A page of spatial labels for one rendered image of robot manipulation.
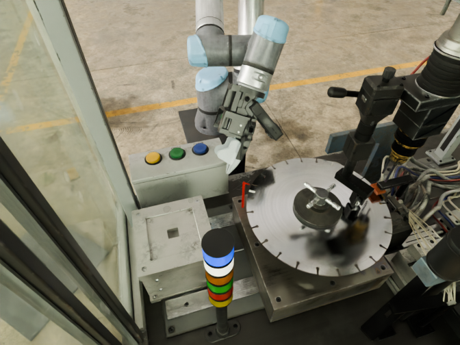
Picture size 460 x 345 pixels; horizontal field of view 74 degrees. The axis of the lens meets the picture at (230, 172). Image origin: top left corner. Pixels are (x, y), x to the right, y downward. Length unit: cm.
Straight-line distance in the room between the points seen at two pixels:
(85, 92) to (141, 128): 191
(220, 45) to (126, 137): 175
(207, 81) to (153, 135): 138
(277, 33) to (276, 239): 44
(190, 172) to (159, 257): 28
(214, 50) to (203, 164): 31
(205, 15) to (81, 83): 39
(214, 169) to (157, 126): 163
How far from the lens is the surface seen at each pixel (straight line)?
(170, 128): 247
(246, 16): 110
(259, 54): 71
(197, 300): 82
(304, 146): 233
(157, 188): 92
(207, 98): 113
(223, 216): 94
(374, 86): 59
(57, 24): 57
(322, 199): 70
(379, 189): 81
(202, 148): 92
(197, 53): 80
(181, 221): 77
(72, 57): 59
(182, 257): 72
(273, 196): 75
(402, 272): 89
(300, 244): 68
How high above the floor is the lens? 153
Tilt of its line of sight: 47 degrees down
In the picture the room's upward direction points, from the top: straight up
